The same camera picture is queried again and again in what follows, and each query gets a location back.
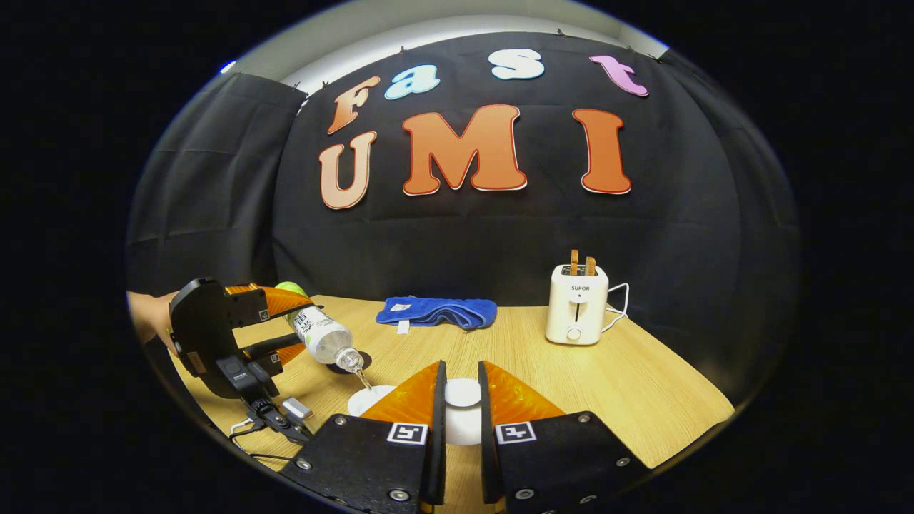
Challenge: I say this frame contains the clear water bottle white label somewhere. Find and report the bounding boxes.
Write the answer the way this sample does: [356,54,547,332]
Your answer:
[275,281,365,374]

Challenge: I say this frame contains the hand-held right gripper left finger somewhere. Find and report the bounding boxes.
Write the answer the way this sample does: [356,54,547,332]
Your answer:
[278,360,448,514]

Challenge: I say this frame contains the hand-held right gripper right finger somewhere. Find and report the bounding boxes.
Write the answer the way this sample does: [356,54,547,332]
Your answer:
[477,361,654,514]

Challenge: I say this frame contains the cream white toaster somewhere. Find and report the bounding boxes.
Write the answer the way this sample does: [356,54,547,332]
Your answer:
[545,264,610,346]

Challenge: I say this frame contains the blue folded towel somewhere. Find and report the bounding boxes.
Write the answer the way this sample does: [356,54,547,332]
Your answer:
[376,296,498,335]

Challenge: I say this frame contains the white teacup lid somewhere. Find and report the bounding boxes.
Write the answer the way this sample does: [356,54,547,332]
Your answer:
[443,378,483,447]

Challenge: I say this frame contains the white teacup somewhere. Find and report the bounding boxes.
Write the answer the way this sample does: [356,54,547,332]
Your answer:
[348,385,397,417]

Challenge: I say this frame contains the black backdrop cloth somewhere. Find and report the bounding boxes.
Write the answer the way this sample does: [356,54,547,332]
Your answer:
[127,32,800,400]

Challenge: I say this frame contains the white toaster power cable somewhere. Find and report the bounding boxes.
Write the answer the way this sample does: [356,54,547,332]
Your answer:
[602,283,631,333]

